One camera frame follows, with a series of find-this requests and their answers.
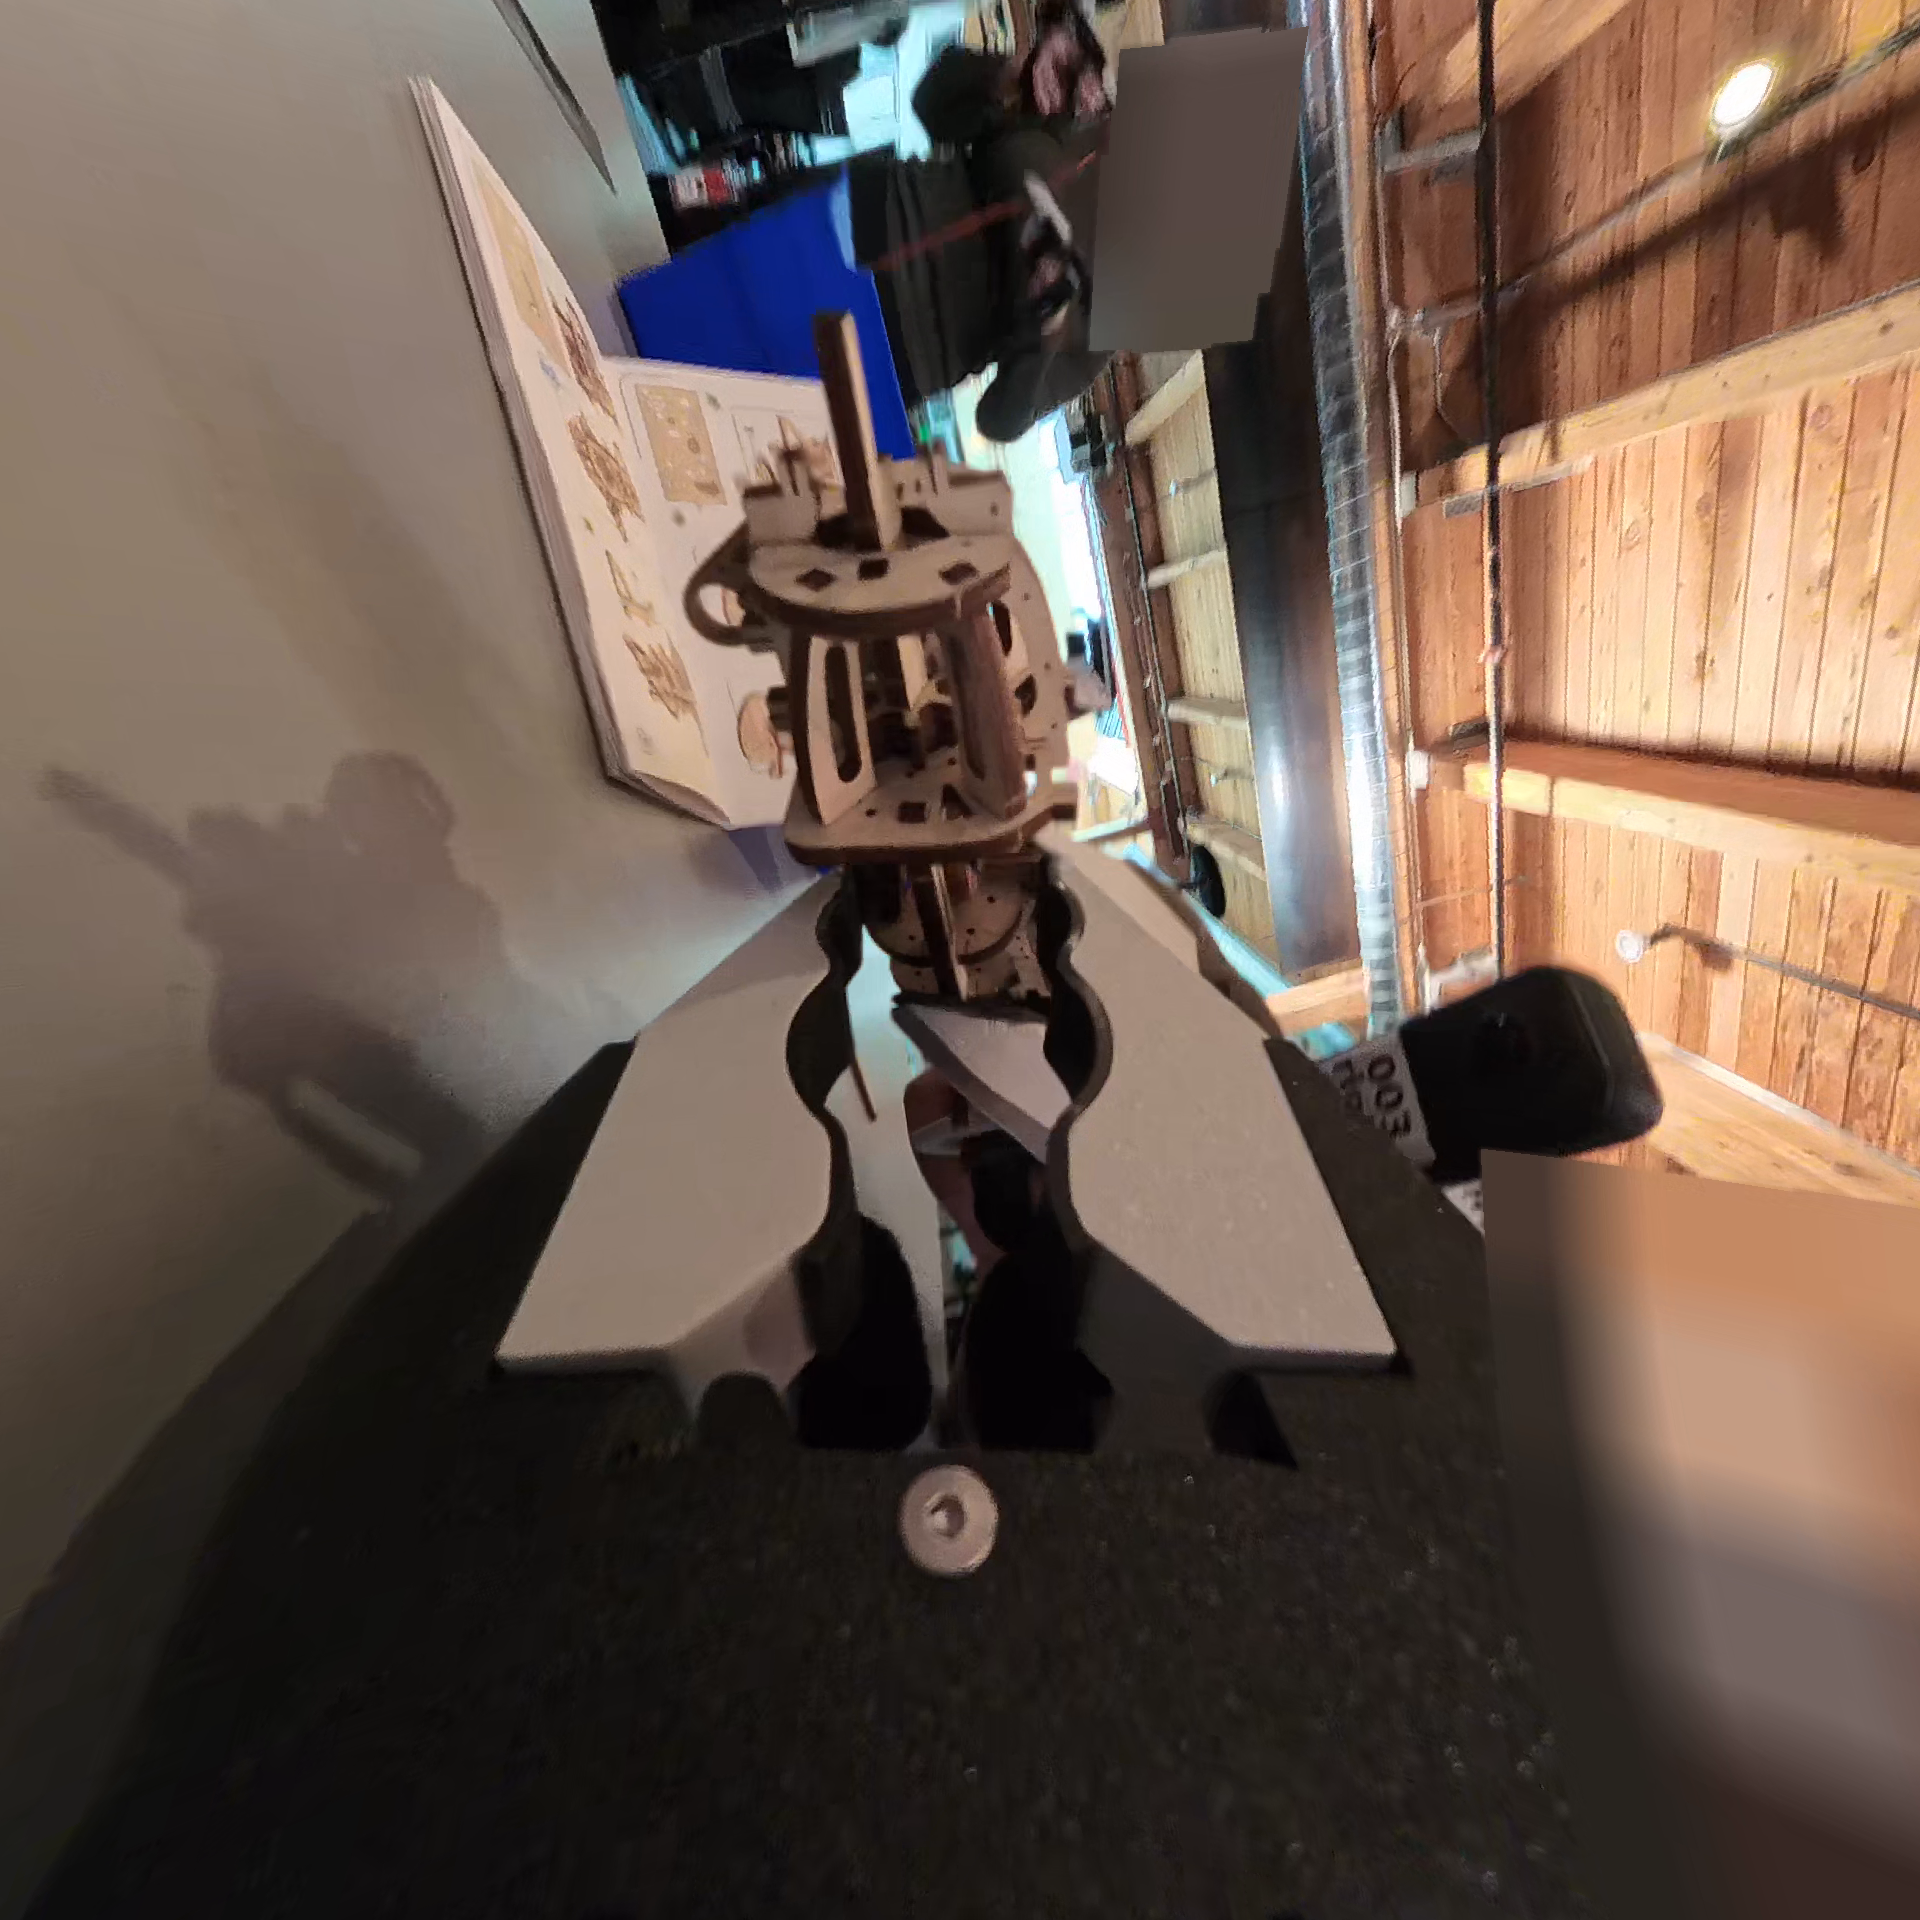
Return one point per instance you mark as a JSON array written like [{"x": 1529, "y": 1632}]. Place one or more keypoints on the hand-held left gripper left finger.
[{"x": 661, "y": 1201}]

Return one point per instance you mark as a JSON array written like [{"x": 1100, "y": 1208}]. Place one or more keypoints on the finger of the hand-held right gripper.
[{"x": 991, "y": 1064}]

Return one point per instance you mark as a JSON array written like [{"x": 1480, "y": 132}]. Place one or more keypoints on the large black ceiling pipe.
[{"x": 1282, "y": 675}]

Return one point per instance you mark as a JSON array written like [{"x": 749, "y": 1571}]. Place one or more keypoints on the white instruction booklet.
[{"x": 571, "y": 450}]

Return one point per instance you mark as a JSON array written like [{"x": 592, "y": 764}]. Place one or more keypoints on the silver ventilation duct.
[{"x": 1359, "y": 601}]

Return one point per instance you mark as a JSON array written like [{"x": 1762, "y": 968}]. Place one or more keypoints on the wooden mechanical model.
[{"x": 901, "y": 721}]

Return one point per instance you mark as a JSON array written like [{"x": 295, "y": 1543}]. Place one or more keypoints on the round ceiling lamp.
[{"x": 1740, "y": 93}]

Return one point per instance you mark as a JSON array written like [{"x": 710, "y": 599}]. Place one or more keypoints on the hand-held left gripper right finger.
[{"x": 1215, "y": 1201}]

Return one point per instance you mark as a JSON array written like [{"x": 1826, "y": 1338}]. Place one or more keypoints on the blue plastic bin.
[{"x": 751, "y": 300}]

